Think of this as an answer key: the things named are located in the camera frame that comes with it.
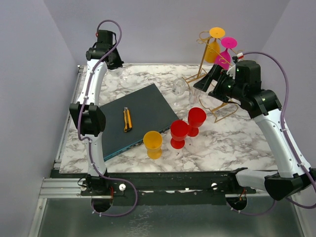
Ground red plastic wine glass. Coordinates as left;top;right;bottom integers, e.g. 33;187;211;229
170;120;189;149

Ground clear wine glass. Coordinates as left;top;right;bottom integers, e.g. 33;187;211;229
109;68;127;83
189;87;202;108
172;78;186;107

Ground orange utility knife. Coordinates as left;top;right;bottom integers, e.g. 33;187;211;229
123;107;132;132

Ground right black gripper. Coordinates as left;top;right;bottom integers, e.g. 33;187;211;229
194;63;245;103

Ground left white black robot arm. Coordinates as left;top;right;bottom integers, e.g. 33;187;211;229
69;30;118;195

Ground gold wire glass rack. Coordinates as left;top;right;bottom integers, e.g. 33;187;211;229
182;31;245;123

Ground dark blue network switch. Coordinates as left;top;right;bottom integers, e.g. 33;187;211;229
100;84;179;161

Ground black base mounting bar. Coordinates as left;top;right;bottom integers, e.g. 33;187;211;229
50;169;264;206

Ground magenta plastic wine glass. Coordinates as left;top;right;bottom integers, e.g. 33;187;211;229
214;37;237;70

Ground aluminium extrusion rail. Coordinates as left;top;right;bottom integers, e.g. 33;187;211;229
39;178;111;199

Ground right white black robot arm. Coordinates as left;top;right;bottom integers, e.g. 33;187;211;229
194;60;316;200

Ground yellow plastic wine glass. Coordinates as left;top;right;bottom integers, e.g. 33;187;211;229
143;131;163;159

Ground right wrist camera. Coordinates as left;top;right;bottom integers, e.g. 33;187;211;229
226;52;244;79

